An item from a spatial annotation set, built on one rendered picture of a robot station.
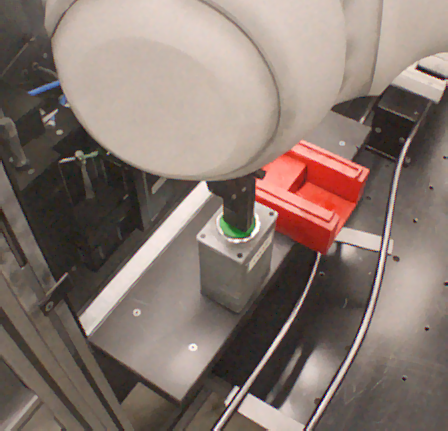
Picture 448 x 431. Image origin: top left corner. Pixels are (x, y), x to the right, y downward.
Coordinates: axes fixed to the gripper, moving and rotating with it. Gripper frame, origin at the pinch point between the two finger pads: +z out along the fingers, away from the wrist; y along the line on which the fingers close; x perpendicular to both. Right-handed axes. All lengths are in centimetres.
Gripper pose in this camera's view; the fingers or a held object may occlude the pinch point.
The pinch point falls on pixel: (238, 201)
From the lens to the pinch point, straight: 54.5
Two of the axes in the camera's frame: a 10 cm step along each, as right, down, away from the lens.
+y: -5.4, 6.6, -5.2
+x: 8.4, 4.3, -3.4
